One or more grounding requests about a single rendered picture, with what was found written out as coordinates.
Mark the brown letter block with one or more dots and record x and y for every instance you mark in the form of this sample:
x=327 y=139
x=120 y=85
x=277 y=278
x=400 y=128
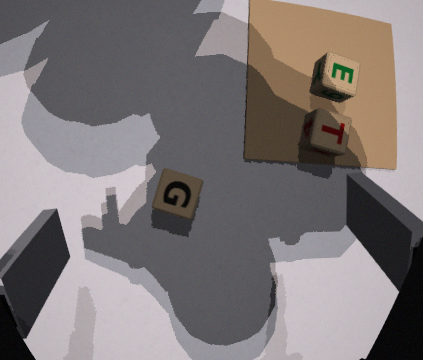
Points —
x=325 y=132
x=335 y=77
x=177 y=194

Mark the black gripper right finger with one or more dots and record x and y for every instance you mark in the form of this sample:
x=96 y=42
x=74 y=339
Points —
x=391 y=234

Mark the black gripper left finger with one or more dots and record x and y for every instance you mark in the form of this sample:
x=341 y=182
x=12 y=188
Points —
x=29 y=271

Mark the tan square mat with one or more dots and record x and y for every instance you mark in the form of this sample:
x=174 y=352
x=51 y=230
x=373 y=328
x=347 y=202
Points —
x=284 y=42

